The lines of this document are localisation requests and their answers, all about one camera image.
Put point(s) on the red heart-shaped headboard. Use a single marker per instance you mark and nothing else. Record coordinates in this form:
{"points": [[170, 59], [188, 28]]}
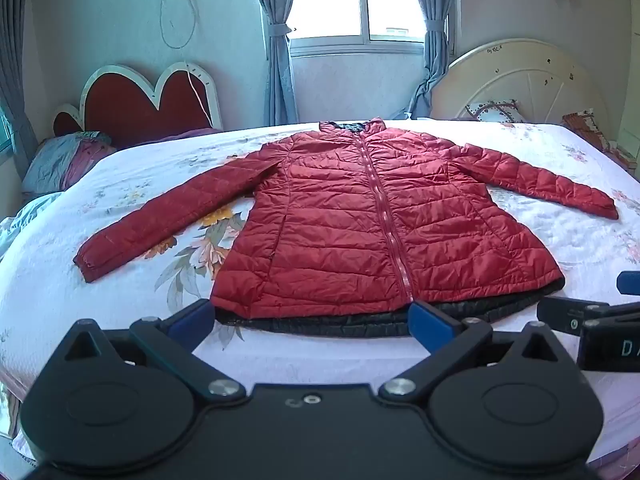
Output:
{"points": [[130, 105]]}

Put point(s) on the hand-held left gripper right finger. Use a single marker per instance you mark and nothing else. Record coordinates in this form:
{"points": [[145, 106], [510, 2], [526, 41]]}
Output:
{"points": [[434, 327]]}

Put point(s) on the blue and pink pillow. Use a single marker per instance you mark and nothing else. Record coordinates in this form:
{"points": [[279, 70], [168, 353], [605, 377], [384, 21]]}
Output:
{"points": [[60, 160]]}

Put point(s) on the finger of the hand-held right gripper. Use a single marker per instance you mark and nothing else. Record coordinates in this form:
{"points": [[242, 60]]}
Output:
{"points": [[570, 312], [630, 283]]}

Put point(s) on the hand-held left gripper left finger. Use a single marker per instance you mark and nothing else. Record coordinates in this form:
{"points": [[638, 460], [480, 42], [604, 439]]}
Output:
{"points": [[187, 321]]}

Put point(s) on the purple blanket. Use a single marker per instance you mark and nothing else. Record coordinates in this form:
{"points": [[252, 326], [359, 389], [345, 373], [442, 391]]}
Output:
{"points": [[195, 133]]}

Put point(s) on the patterned white pillow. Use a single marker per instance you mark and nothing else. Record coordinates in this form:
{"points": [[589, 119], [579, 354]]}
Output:
{"points": [[492, 111]]}

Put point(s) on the blue-grey tied curtain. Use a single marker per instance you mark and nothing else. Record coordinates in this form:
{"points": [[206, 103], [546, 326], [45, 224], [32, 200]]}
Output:
{"points": [[435, 10], [277, 60]]}

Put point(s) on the bed with floral white sheet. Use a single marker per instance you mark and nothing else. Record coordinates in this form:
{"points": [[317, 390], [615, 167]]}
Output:
{"points": [[575, 250]]}

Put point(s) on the red patterned pillow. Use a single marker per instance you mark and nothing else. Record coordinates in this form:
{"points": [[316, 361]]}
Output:
{"points": [[587, 127]]}

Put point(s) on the red puffer jacket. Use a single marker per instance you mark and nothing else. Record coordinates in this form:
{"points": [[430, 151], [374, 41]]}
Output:
{"points": [[350, 220]]}

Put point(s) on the blue-grey hanging curtain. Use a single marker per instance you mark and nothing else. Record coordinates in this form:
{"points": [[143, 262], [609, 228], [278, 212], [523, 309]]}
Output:
{"points": [[15, 60]]}

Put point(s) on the side window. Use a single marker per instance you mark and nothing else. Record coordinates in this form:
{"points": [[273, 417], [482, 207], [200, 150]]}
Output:
{"points": [[5, 135]]}

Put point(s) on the cream round headboard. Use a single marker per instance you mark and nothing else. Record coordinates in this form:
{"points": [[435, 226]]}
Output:
{"points": [[530, 80]]}

